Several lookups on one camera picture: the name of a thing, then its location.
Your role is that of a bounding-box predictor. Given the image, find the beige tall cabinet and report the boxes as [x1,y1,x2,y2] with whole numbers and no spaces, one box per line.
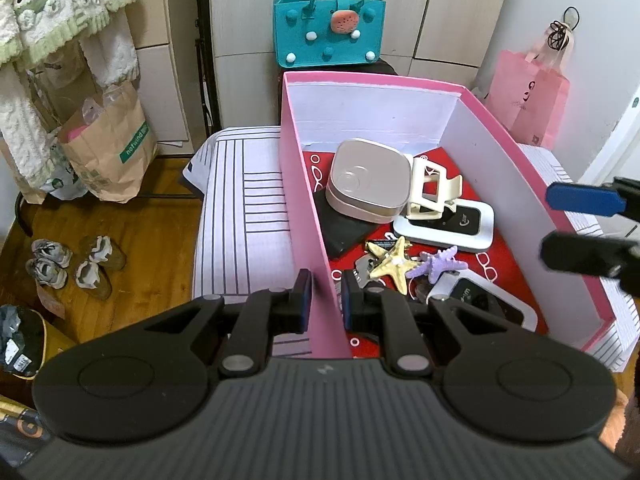
[125,0,196,146]

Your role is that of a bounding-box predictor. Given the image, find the black case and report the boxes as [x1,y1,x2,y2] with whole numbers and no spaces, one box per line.
[312,192,382,261]

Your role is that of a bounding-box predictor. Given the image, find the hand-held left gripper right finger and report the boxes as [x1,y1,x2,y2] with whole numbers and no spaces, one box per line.
[340,268,511,380]

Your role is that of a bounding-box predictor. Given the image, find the teal felt handbag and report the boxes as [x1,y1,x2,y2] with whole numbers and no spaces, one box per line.
[272,0,382,68]

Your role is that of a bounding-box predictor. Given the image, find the black orange printed bag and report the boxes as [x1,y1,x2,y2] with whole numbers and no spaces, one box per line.
[0,395,56,466]

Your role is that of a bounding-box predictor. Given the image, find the yellow starfish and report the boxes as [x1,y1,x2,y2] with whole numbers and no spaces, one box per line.
[366,236,415,293]

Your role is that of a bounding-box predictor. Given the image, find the yellow black storage bin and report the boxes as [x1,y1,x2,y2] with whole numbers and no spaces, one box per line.
[0,304,77,380]

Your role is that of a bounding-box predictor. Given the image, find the fluffy white green-trimmed robe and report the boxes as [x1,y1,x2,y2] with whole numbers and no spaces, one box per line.
[0,0,142,206]

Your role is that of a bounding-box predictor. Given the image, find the light wood three-door wardrobe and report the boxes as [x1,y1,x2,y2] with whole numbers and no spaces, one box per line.
[207,0,516,81]

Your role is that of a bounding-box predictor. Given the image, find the white green plastic bag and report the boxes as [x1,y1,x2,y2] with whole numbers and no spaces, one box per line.
[40,165,91,201]

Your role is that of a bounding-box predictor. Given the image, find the black metal clothes rack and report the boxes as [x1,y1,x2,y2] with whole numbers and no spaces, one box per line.
[15,0,221,241]

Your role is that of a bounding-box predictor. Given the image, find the white striped table cloth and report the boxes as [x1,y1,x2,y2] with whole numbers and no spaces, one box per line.
[181,126,640,373]

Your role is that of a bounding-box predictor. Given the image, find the pink cardboard box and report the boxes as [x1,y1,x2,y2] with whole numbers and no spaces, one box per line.
[279,71,623,361]

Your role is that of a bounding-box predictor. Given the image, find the cream hair claw clip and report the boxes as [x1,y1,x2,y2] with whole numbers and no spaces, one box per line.
[404,156,463,222]

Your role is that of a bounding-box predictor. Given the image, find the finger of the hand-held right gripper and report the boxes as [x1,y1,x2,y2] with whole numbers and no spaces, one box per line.
[540,230,640,297]
[546,176,640,222]

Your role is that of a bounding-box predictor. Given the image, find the black hair ties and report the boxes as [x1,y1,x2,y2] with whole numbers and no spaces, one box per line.
[547,6,583,51]

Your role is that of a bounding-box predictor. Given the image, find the white pocket router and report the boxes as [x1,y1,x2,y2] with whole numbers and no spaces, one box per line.
[392,199,496,253]
[425,270,540,333]

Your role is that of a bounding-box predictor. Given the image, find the pink paper bag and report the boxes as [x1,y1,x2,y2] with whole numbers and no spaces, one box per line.
[485,35,571,148]

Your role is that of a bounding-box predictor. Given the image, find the silver key bunch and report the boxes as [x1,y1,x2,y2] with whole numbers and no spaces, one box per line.
[344,252,436,301]

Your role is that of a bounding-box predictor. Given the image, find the brown paper bag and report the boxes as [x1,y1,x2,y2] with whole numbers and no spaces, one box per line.
[57,80,158,204]

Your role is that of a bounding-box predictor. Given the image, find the purple starfish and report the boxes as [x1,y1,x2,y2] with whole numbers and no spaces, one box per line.
[406,246,458,281]

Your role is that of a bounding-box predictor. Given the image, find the beige metal tin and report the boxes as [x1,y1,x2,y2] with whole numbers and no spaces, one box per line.
[325,137,415,224]

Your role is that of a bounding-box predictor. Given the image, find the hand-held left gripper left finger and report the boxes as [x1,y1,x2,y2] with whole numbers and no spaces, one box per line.
[144,268,314,380]

